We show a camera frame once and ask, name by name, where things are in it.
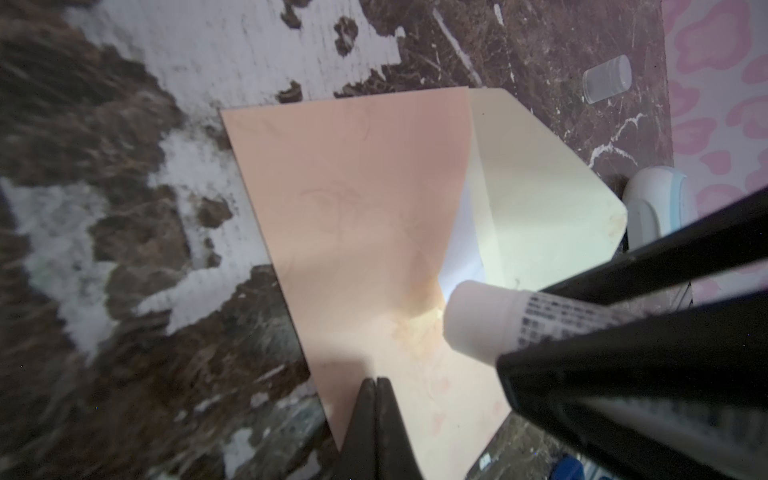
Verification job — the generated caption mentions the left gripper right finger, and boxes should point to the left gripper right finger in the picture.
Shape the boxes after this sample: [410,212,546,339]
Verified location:
[375,377,423,480]

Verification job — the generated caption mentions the green bordered floral letter paper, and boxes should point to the green bordered floral letter paper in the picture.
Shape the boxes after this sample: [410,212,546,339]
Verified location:
[438,180,485,302]

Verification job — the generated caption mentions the pink envelope with cream flap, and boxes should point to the pink envelope with cream flap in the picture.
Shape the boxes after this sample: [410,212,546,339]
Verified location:
[222,88,627,479]

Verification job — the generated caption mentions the white glue stick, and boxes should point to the white glue stick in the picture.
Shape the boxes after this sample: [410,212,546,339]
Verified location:
[443,281,638,366]

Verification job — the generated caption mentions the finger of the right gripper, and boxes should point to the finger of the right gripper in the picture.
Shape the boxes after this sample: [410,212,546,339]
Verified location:
[496,292,767,479]
[543,189,767,305]

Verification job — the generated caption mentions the blue black clip tool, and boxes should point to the blue black clip tool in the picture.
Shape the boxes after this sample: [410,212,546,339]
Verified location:
[548,455,585,480]

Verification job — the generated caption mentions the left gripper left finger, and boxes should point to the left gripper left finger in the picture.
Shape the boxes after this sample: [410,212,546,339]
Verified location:
[331,378,377,480]

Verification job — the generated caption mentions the clear glue stick cap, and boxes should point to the clear glue stick cap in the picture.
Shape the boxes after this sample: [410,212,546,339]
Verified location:
[582,55,633,104]

